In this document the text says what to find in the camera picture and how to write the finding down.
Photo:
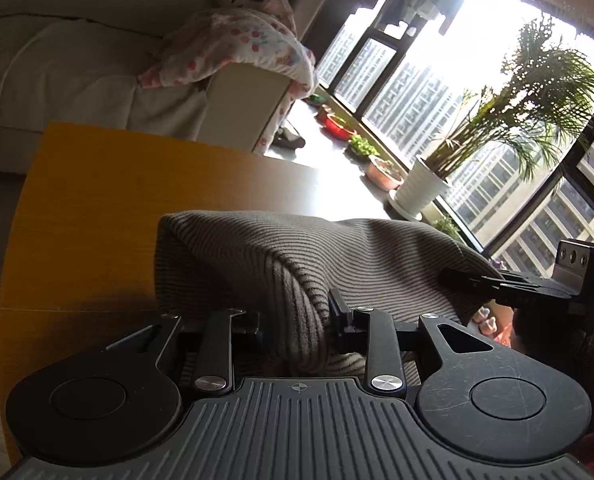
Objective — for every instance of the palm plant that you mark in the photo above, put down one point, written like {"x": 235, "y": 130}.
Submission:
{"x": 452, "y": 145}

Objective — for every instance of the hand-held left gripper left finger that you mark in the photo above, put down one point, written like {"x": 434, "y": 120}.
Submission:
{"x": 249, "y": 322}

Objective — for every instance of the white pot saucer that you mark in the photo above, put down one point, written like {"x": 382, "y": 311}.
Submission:
{"x": 402, "y": 210}

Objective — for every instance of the white ribbed plant pot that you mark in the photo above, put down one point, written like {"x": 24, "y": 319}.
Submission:
{"x": 419, "y": 185}

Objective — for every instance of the red flower pot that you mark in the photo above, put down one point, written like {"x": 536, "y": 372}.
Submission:
{"x": 337, "y": 126}

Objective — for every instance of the pink flower pot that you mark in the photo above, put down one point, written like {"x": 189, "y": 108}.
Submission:
{"x": 384, "y": 177}

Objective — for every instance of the brown flower pot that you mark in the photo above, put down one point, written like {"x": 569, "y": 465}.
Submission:
{"x": 322, "y": 112}

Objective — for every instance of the floral printed blanket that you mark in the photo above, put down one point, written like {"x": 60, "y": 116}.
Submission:
{"x": 237, "y": 40}

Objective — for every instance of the pink cloth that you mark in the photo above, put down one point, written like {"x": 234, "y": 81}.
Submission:
{"x": 277, "y": 7}

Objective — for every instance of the white sofa throw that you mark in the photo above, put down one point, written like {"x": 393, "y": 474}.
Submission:
{"x": 52, "y": 75}

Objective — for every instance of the green slippers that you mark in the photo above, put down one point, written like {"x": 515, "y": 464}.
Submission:
{"x": 318, "y": 98}

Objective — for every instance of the small green potted plant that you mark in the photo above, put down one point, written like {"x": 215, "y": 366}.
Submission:
{"x": 447, "y": 227}

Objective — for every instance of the green plant in black tray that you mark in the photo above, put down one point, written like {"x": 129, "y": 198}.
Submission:
{"x": 363, "y": 146}

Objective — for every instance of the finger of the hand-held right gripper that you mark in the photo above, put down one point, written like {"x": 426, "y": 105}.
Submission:
{"x": 492, "y": 285}

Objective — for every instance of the black window frame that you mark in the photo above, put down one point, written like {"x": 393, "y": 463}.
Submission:
{"x": 384, "y": 40}

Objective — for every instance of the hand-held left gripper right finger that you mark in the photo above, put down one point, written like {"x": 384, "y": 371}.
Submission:
{"x": 338, "y": 327}

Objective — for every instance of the grey striped sweater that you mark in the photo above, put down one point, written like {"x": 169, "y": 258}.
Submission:
{"x": 257, "y": 255}

